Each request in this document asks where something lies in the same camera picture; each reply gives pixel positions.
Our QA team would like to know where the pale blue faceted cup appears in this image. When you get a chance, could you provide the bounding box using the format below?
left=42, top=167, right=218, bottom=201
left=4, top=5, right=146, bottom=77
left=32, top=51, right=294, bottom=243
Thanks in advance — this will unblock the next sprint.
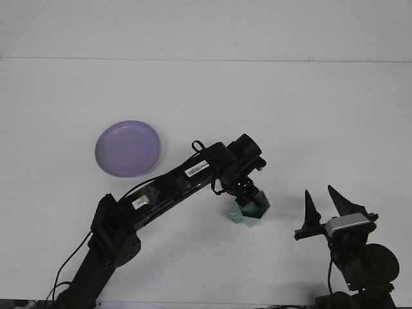
left=225, top=189, right=270, bottom=229

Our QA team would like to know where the pale purple round plate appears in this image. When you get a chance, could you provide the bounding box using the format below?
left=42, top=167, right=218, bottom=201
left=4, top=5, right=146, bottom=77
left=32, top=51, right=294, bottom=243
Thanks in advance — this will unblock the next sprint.
left=95, top=120, right=162, bottom=178

